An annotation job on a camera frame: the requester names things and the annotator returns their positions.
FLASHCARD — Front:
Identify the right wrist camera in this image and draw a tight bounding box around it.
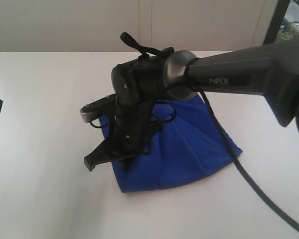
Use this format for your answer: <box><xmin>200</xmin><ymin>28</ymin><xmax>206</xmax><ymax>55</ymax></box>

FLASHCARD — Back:
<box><xmin>80</xmin><ymin>94</ymin><xmax>116</xmax><ymax>123</ymax></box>

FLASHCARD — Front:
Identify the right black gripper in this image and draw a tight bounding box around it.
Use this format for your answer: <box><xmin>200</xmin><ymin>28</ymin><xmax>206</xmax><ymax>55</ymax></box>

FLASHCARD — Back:
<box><xmin>84</xmin><ymin>97</ymin><xmax>155</xmax><ymax>172</ymax></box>

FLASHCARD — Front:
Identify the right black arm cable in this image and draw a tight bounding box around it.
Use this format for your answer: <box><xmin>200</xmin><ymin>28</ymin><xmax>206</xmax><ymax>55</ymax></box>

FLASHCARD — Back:
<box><xmin>89</xmin><ymin>31</ymin><xmax>299</xmax><ymax>237</ymax></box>

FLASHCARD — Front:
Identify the black window frame post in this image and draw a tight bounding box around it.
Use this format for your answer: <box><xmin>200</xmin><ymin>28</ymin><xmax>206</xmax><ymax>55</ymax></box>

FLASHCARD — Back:
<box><xmin>263</xmin><ymin>0</ymin><xmax>290</xmax><ymax>45</ymax></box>

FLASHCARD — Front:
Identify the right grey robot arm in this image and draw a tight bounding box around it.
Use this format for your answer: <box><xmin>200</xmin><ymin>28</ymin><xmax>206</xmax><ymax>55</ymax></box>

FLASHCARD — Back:
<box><xmin>81</xmin><ymin>39</ymin><xmax>299</xmax><ymax>170</ymax></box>

